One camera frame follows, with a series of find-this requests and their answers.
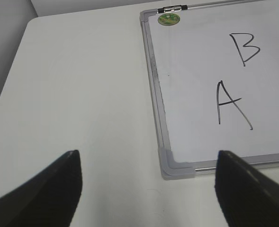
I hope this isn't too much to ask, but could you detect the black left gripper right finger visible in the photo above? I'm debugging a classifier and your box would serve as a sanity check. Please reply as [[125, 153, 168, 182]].
[[215, 150, 279, 227]]

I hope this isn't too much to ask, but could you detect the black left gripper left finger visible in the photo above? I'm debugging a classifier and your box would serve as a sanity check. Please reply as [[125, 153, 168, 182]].
[[0, 150, 82, 227]]

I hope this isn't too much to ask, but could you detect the round green magnet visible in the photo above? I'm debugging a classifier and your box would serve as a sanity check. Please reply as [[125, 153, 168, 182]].
[[158, 13, 180, 26]]

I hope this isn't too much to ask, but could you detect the white whiteboard with grey frame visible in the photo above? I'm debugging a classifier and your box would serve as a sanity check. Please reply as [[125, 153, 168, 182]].
[[140, 0, 279, 180]]

